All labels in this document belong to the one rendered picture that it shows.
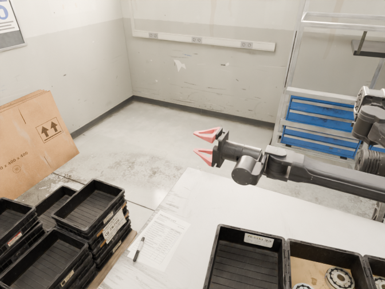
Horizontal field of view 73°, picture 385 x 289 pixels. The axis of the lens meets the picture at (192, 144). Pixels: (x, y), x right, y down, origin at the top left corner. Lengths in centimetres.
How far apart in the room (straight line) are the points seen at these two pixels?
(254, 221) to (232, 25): 262
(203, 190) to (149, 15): 295
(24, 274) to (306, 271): 158
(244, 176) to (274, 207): 102
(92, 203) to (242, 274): 123
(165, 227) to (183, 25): 292
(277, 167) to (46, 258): 163
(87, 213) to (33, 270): 44
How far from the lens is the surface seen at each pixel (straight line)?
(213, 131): 77
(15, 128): 312
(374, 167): 190
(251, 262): 128
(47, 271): 195
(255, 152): 73
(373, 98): 118
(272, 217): 163
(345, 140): 293
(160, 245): 146
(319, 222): 170
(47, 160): 330
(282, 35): 349
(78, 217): 200
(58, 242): 206
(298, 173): 73
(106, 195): 209
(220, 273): 123
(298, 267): 132
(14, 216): 220
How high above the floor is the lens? 189
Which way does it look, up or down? 34 degrees down
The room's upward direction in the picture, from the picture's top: straight up
